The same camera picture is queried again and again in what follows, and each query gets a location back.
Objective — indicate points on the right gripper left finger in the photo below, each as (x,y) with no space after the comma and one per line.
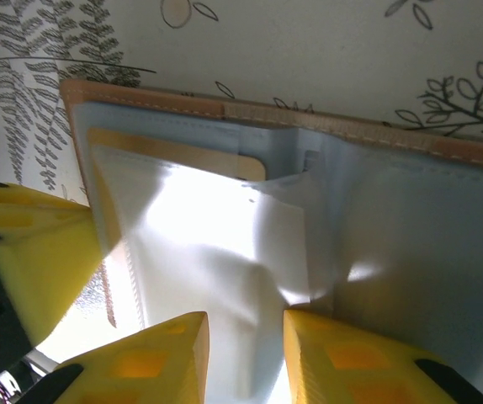
(149,366)

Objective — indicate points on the gold credit card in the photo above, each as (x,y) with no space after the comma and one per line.
(182,153)

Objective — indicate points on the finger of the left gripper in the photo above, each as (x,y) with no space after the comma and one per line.
(14,198)
(48,261)

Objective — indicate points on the brown leather card holder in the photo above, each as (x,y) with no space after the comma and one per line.
(140,96)

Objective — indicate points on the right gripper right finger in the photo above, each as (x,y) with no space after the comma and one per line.
(351,370)

